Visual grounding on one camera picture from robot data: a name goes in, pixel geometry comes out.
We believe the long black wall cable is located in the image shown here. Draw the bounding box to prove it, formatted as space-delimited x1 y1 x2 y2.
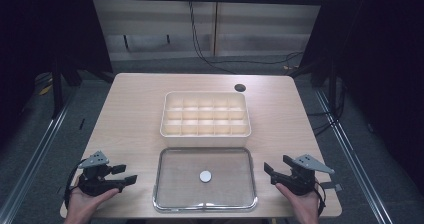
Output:
187 0 304 75

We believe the black curtain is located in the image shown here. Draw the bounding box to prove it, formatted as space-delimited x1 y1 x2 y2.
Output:
289 0 424 195
0 0 114 152

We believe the white round disc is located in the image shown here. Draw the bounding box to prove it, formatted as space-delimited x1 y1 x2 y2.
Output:
199 170 213 184

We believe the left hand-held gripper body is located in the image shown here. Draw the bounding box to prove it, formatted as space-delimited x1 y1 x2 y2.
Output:
78 150 116 197

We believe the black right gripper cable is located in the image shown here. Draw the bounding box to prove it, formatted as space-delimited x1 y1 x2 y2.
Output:
313 179 328 217

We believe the black floor cable bundle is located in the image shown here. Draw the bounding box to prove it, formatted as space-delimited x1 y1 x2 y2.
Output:
306 80 348 138

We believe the metal floor rail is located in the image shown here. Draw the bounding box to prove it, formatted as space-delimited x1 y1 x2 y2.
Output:
314 88 396 224
0 90 78 224

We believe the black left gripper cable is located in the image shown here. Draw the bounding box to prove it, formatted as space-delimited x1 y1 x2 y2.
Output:
64 158 88 209

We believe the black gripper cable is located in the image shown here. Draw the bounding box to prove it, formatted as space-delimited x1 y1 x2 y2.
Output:
313 179 328 217
64 158 88 209

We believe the white compartment storage box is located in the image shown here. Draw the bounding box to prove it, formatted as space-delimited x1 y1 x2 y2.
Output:
159 90 253 149

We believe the grey strap tag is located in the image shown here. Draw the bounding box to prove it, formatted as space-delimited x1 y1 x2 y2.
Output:
319 181 343 192

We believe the yellow floor object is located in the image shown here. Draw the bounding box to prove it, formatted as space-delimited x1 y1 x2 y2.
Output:
38 83 54 97

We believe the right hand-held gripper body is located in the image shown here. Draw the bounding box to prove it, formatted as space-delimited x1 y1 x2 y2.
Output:
283 153 336 197

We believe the person's left hand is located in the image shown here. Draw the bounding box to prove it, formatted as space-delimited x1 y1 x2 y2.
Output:
63 187 120 224

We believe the person's right hand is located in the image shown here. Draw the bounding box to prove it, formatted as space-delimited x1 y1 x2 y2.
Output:
274 183 321 224

